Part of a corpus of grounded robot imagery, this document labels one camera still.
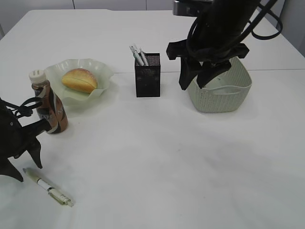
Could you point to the cream white pen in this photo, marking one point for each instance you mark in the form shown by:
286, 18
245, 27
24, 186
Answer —
55, 193

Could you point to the bread roll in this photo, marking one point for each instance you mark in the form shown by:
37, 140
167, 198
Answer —
80, 80

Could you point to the brown coffee bottle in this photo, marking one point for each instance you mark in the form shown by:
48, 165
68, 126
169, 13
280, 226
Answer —
52, 108

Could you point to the blue grey pen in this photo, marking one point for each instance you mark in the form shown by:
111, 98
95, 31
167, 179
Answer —
138, 59

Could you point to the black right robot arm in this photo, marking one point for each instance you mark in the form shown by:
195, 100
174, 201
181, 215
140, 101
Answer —
213, 39

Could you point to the black pen holder box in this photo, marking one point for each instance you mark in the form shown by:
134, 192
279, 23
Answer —
148, 78

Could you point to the light green woven basket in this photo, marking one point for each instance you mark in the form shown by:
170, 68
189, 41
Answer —
224, 93

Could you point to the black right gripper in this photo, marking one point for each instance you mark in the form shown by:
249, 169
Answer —
190, 62

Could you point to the clear plastic ruler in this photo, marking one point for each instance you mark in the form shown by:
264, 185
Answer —
134, 51

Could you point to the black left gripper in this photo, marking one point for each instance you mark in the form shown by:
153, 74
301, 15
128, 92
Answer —
15, 139

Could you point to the pale green wavy plate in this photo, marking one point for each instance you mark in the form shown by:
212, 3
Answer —
70, 97

